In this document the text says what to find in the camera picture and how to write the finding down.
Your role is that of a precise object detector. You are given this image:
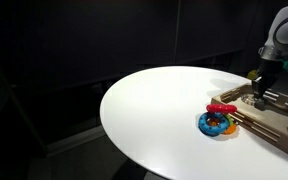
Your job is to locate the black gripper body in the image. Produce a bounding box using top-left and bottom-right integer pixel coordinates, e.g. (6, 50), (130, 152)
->
(256, 58), (285, 92)

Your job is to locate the blue dotted ring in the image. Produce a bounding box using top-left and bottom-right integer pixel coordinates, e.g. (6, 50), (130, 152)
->
(197, 111), (232, 138)

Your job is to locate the small yellow object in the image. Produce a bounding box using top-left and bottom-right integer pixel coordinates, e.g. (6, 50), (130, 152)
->
(246, 69), (259, 81)

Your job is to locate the orange ring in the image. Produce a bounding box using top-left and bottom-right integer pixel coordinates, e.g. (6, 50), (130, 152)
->
(207, 118), (239, 136)

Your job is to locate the light wooden box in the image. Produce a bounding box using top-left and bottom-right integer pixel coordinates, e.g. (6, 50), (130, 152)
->
(210, 82), (288, 164)

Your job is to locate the red ribbed ring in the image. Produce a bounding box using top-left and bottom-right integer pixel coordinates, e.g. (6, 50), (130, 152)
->
(205, 103), (238, 115)

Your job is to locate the light green ring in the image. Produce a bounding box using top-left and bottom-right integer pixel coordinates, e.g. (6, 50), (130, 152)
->
(225, 114), (235, 127)

